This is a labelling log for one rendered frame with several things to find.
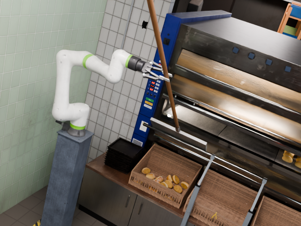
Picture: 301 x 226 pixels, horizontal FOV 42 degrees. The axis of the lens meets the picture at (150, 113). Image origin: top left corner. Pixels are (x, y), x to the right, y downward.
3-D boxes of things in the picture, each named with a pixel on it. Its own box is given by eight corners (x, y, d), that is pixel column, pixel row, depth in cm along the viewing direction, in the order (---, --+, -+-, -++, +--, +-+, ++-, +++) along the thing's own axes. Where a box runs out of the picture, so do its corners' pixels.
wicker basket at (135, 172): (147, 164, 417) (154, 142, 406) (195, 187, 400) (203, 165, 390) (126, 183, 374) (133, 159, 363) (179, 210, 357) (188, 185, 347)
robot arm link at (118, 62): (112, 45, 255) (119, 47, 265) (105, 63, 257) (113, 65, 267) (130, 53, 251) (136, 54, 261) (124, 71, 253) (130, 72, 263)
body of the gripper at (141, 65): (142, 63, 260) (154, 67, 257) (136, 72, 257) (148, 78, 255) (140, 57, 253) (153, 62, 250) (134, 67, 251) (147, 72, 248)
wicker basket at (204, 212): (198, 189, 398) (207, 167, 388) (250, 215, 380) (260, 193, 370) (181, 211, 356) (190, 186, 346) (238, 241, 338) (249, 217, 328)
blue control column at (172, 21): (176, 144, 614) (221, 10, 532) (185, 148, 609) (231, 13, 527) (114, 197, 446) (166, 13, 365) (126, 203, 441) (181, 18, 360)
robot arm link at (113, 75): (88, 54, 279) (101, 57, 287) (83, 68, 282) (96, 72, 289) (113, 67, 253) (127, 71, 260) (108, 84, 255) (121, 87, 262)
